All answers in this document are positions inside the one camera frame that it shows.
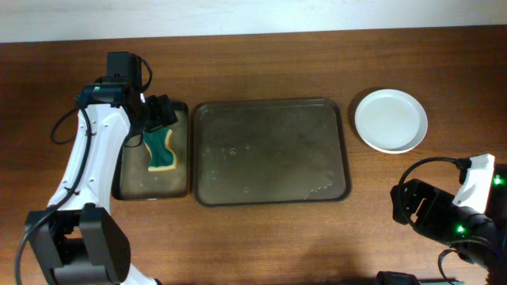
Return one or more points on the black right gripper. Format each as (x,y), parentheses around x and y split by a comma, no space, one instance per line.
(430,195)

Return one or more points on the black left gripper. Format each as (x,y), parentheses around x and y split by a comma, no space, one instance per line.
(164,112)

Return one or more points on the yellow green sponge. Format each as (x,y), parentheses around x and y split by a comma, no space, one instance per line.
(162,156)

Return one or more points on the pale green plate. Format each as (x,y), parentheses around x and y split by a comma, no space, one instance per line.
(391,121)

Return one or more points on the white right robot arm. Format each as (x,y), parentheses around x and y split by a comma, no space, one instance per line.
(477,238)

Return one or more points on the small black water tray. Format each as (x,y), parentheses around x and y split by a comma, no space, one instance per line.
(133,180)

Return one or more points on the large brown serving tray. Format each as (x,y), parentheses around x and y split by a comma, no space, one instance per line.
(269,152)

